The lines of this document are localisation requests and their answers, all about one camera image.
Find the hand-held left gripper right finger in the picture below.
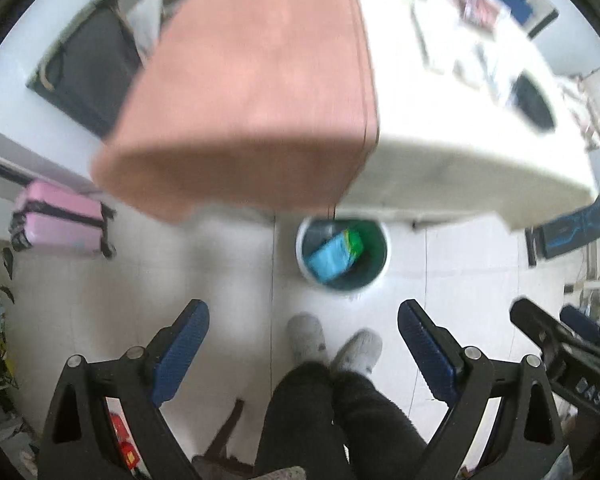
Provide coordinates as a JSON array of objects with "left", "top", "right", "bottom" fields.
[{"left": 397, "top": 299, "right": 566, "bottom": 480}]

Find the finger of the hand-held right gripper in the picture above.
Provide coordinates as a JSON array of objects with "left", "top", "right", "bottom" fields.
[
  {"left": 510, "top": 298, "right": 563, "bottom": 356},
  {"left": 560, "top": 305, "right": 600, "bottom": 356}
]

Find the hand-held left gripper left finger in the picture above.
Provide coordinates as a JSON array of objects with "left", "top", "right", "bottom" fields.
[{"left": 37, "top": 299, "right": 211, "bottom": 480}]

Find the white round trash bin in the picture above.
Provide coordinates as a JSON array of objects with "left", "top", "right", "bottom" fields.
[{"left": 295, "top": 215, "right": 392, "bottom": 293}]

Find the grey right sock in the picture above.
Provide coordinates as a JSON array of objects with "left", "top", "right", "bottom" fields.
[{"left": 330, "top": 329, "right": 383, "bottom": 376}]

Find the grey sock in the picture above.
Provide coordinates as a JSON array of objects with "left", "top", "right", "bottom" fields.
[
  {"left": 330, "top": 329, "right": 383, "bottom": 376},
  {"left": 286, "top": 312, "right": 330, "bottom": 366}
]

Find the person's right leg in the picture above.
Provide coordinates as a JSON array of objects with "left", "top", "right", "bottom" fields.
[{"left": 332, "top": 370, "right": 428, "bottom": 480}]

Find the person's leg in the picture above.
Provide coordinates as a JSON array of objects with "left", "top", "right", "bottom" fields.
[
  {"left": 332, "top": 370, "right": 428, "bottom": 480},
  {"left": 252, "top": 360, "right": 356, "bottom": 480}
]

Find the black chair with blue lines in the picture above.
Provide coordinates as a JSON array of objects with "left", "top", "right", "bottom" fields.
[{"left": 525, "top": 195, "right": 600, "bottom": 267}]

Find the grey left sock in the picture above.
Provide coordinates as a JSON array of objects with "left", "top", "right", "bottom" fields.
[{"left": 286, "top": 312, "right": 330, "bottom": 366}]

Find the green snack packet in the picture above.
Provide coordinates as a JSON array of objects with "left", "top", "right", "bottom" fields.
[{"left": 342, "top": 229, "right": 366, "bottom": 261}]

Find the person's left leg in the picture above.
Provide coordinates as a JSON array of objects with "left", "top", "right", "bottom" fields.
[{"left": 252, "top": 360, "right": 356, "bottom": 480}]

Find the blue snack packet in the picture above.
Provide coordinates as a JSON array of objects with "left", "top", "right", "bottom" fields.
[{"left": 307, "top": 234, "right": 357, "bottom": 281}]

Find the pink suitcase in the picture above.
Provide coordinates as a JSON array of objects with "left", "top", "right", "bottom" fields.
[{"left": 9, "top": 180, "right": 117, "bottom": 260}]

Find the chair with beige clothes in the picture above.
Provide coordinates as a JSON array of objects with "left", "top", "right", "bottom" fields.
[{"left": 560, "top": 67, "right": 600, "bottom": 150}]

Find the black oval object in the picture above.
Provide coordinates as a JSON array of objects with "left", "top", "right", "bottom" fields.
[{"left": 510, "top": 72, "right": 556, "bottom": 133}]

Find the pink blanket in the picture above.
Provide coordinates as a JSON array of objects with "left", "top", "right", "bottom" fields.
[{"left": 90, "top": 0, "right": 381, "bottom": 223}]

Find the black suitcase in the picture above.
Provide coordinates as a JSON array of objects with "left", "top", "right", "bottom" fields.
[{"left": 26, "top": 5, "right": 146, "bottom": 138}]

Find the white flat box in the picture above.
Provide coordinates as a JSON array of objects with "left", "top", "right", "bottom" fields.
[{"left": 412, "top": 0, "right": 456, "bottom": 73}]

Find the red white packet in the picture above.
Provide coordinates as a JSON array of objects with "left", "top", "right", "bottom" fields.
[{"left": 442, "top": 0, "right": 501, "bottom": 36}]

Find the white plastic bag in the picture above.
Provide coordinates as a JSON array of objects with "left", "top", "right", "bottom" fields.
[{"left": 127, "top": 0, "right": 168, "bottom": 61}]

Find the brown strap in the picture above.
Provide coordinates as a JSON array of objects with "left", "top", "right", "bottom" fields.
[{"left": 192, "top": 397, "right": 253, "bottom": 476}]

